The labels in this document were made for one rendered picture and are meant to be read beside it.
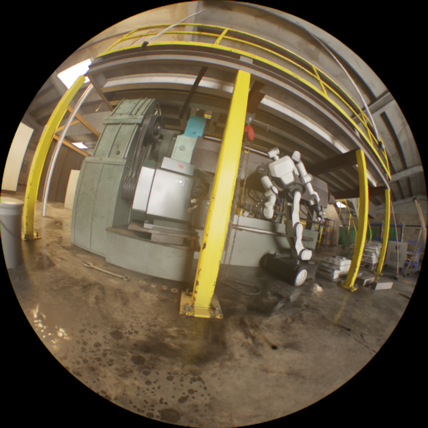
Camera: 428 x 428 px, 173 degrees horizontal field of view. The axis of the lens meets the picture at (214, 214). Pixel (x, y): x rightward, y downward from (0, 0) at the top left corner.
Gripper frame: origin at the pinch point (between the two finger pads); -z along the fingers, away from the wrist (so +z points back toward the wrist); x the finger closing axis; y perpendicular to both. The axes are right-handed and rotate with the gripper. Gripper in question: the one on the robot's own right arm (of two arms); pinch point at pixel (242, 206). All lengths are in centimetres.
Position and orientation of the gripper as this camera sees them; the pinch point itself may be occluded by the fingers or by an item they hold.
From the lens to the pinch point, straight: 121.9
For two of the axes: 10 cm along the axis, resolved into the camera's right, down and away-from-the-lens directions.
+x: 5.3, 1.2, 8.4
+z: 8.3, 1.5, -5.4
